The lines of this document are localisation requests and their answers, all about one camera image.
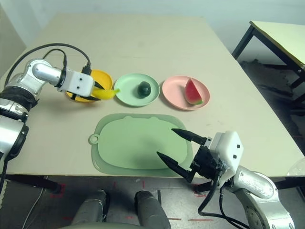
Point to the dark green toy avocado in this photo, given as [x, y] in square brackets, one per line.
[144, 89]

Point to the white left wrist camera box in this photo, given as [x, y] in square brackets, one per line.
[79, 83]

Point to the green cutting board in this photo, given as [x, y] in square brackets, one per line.
[133, 145]

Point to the red toy watermelon slice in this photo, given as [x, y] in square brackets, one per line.
[191, 91]

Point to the grey robot leg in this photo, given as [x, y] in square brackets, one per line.
[91, 207]
[150, 210]

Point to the mint green plastic plate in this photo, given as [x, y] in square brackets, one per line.
[128, 90]

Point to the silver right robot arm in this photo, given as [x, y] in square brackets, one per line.
[257, 190]

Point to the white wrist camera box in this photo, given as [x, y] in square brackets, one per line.
[226, 148]
[79, 83]

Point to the grey right robot leg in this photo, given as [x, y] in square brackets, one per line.
[150, 210]

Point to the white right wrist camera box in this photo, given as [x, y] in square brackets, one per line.
[226, 148]

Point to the yellow plastic plate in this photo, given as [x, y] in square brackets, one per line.
[104, 78]

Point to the yellow toy banana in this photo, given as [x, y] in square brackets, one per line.
[107, 93]

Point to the grey robot torso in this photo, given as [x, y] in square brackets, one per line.
[100, 226]

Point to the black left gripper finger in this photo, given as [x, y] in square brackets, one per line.
[98, 86]
[85, 98]

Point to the pink plastic plate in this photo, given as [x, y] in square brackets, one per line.
[174, 90]

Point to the grey left robot leg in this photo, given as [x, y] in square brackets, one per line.
[91, 207]

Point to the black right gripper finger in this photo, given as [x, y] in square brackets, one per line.
[175, 165]
[189, 135]

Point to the beige side table black legs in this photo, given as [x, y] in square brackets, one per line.
[281, 38]

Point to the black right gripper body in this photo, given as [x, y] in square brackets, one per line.
[205, 162]

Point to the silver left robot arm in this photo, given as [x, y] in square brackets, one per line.
[40, 74]

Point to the clear plastic dome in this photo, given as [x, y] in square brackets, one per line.
[297, 168]

